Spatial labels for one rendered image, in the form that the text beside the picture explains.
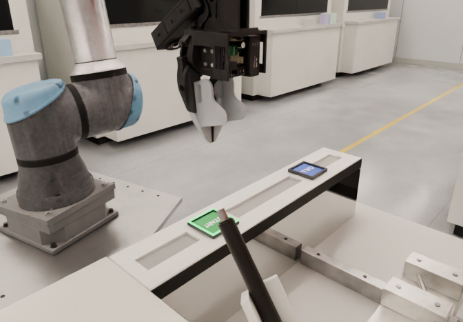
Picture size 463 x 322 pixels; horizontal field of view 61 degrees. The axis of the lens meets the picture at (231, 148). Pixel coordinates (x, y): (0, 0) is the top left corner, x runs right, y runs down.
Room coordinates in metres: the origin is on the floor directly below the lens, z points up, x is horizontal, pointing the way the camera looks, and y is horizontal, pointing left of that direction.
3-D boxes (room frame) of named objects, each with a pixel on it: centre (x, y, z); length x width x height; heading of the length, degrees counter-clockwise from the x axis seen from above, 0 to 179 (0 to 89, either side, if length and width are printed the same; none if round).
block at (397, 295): (0.42, -0.25, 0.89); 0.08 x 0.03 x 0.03; 47
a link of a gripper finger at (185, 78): (0.50, 0.05, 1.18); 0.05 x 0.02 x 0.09; 137
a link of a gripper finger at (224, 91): (0.51, 0.00, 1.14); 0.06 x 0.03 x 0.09; 47
